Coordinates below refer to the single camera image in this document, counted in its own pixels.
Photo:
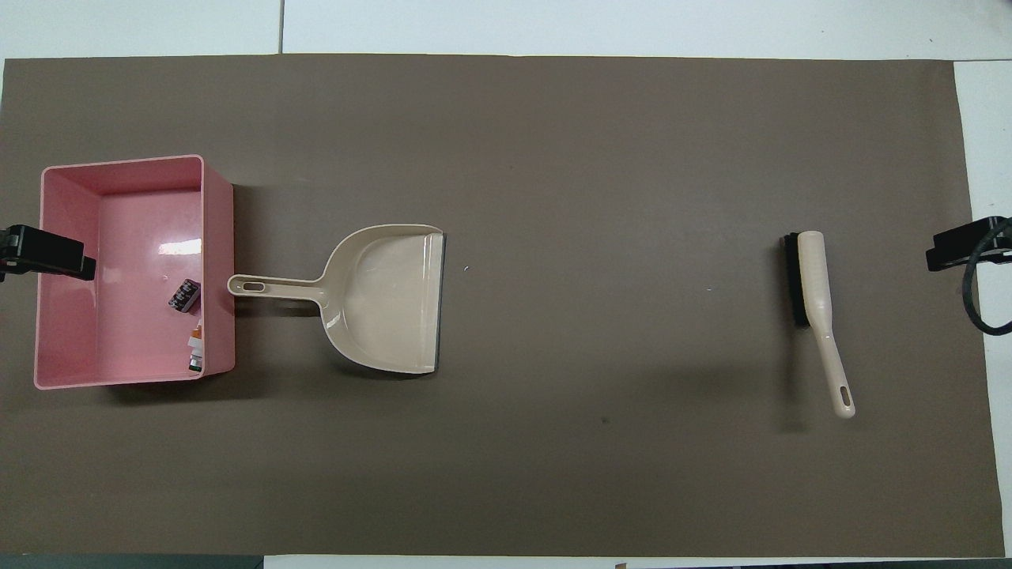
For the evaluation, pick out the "pink plastic bin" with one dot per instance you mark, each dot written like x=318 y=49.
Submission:
x=126 y=237

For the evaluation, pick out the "beige plastic dustpan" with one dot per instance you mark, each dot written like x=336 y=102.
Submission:
x=387 y=304

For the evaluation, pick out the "beige brush with black bristles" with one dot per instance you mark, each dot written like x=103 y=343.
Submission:
x=816 y=276

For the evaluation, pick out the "small white electronic part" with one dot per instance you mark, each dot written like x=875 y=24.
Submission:
x=195 y=340

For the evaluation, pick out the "black electronic component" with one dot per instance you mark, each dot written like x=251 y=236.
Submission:
x=183 y=295

